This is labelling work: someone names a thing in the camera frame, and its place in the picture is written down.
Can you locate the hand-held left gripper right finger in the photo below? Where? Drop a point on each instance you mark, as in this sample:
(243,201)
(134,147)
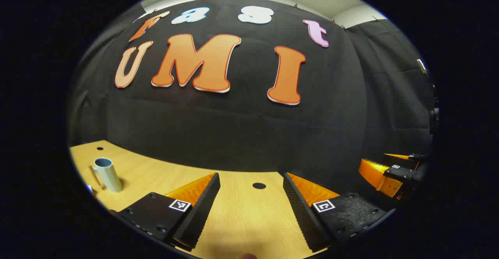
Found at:
(302,216)

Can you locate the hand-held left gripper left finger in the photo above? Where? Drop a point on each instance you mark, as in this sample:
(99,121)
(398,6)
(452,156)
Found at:
(199,212)

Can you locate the wooden desktop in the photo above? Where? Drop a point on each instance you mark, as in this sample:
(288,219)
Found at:
(241,220)

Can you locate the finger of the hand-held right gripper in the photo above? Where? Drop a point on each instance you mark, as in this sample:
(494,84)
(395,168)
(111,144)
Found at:
(376,175)
(401,156)

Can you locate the black backdrop cloth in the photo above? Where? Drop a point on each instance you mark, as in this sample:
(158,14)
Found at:
(249,134)

